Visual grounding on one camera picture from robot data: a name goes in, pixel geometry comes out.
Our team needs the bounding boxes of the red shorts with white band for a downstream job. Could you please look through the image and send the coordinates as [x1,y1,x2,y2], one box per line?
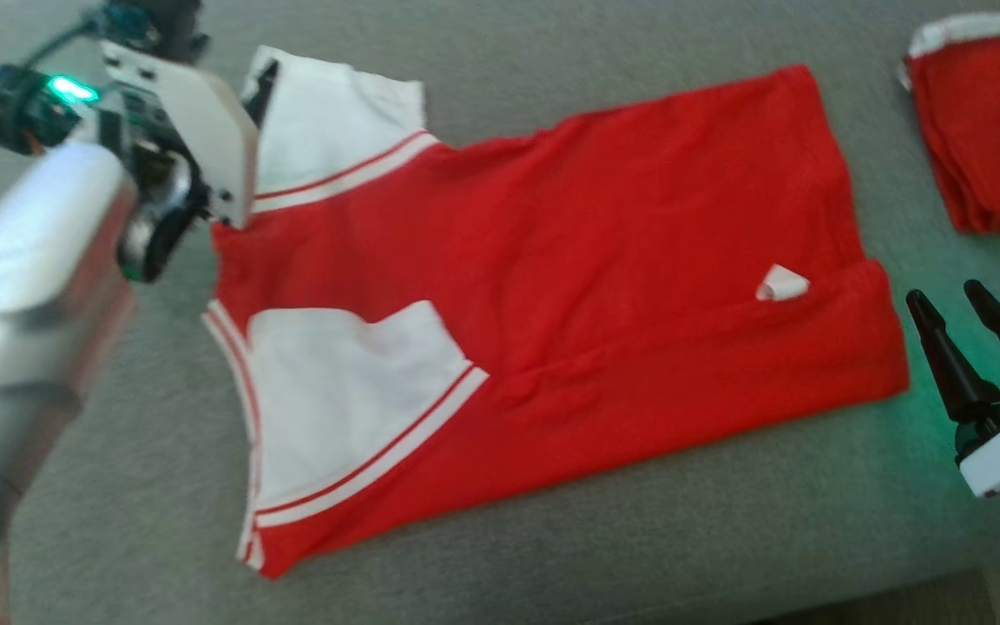
[897,6,1000,234]

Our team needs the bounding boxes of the red shirt with white sleeves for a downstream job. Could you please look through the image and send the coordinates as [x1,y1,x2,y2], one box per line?
[201,44,911,582]

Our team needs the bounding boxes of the large grey sofa seat cushion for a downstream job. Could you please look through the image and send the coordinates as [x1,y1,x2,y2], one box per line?
[0,0,1000,625]

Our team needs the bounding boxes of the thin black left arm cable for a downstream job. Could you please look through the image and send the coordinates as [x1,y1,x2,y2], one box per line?
[18,16,115,75]

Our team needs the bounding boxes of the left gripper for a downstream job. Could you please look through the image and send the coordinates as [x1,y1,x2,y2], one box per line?
[99,39,280,285]

